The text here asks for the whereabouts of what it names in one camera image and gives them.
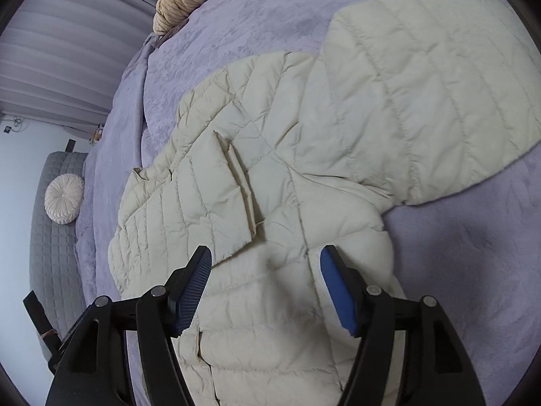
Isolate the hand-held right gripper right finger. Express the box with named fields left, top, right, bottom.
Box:
left=319, top=244, right=488, bottom=406

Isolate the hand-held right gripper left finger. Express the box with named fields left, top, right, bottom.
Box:
left=46, top=245, right=212, bottom=406

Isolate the cream quilted puffer jacket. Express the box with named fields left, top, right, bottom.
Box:
left=107, top=0, right=541, bottom=406

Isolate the grey quilted sofa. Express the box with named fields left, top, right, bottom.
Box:
left=29, top=151, right=90, bottom=362

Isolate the round cream pleated cushion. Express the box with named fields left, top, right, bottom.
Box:
left=45, top=173, right=85, bottom=225

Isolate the pale pleated curtain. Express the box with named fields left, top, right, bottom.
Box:
left=0, top=0, right=176, bottom=130

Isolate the lavender plush bed blanket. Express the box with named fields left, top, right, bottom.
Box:
left=74, top=0, right=541, bottom=406

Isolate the black strap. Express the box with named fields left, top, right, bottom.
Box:
left=23, top=290, right=65, bottom=374

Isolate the small wall socket with cable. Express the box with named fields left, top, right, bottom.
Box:
left=3, top=115, right=27, bottom=134

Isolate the beige corded cloth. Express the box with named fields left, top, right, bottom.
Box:
left=153, top=0, right=213, bottom=37

